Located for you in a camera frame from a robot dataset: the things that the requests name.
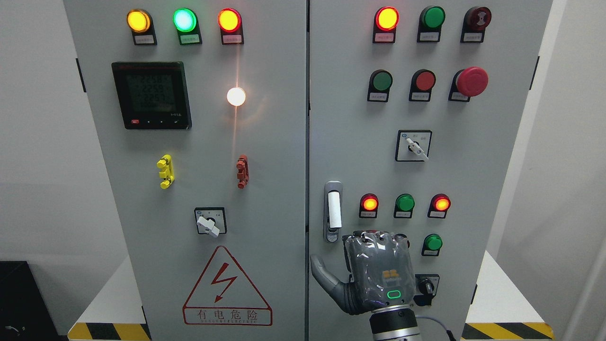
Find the lit red indicator left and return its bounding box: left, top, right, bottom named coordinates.
left=361, top=193, right=379, bottom=212

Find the green lit indicator light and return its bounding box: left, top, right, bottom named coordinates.
left=173, top=7, right=197, bottom=33

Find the left door rotary switch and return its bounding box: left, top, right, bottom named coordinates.
left=194, top=207, right=227, bottom=238

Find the dark red buzzer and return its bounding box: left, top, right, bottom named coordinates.
left=464, top=6, right=492, bottom=32

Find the red ringed yellow indicator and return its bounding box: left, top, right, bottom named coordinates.
left=218, top=7, right=242, bottom=33

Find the right door upper rotary switch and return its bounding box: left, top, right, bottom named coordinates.
left=395, top=130, right=432, bottom=162

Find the white glowing indicator light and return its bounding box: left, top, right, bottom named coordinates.
left=226, top=87, right=247, bottom=107

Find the yellow indicator light top left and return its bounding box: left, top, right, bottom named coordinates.
left=127, top=9, right=152, bottom=33

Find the green push button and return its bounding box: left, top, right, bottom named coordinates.
left=369, top=69, right=392, bottom=93
left=422, top=233, right=443, bottom=255

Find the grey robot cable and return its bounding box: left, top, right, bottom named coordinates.
left=416, top=316, right=458, bottom=341

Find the grey left cabinet door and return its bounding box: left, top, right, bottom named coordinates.
left=63, top=0, right=307, bottom=341

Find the black box at left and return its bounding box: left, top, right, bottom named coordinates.
left=0, top=261, right=60, bottom=341

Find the grey right cabinet door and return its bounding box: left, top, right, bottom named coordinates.
left=309, top=0, right=552, bottom=341

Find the white platform hazard striped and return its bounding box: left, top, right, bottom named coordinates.
left=67, top=254, right=554, bottom=341

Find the green indicator top right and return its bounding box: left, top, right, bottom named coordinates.
left=420, top=6, right=446, bottom=29

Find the silver door handle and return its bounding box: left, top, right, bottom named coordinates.
left=323, top=181, right=343, bottom=242

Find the red emergency stop button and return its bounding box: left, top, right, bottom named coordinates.
left=454, top=66, right=489, bottom=97

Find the grey cabinet door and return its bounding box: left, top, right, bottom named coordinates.
left=309, top=0, right=552, bottom=341
left=63, top=0, right=307, bottom=341

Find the green push button upper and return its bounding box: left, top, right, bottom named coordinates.
left=369, top=69, right=392, bottom=93

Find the red electric hazard sign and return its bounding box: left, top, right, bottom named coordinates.
left=182, top=245, right=273, bottom=326

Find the red push button upper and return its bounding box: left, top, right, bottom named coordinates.
left=411, top=69, right=437, bottom=92

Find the green indicator middle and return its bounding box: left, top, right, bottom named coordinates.
left=395, top=194, right=415, bottom=212

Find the red lit indicator top right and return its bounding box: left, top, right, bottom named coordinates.
left=374, top=6, right=400, bottom=32

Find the black digital power meter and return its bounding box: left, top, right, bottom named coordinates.
left=112, top=61, right=191, bottom=130

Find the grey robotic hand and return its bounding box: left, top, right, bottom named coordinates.
left=310, top=230, right=416, bottom=315

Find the door rotary switch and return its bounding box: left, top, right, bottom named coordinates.
left=395, top=130, right=432, bottom=162
left=194, top=207, right=227, bottom=238

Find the green push button lower right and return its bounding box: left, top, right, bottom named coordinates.
left=422, top=233, right=443, bottom=255

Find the black knob selector switch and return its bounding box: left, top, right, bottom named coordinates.
left=413, top=274, right=440, bottom=306

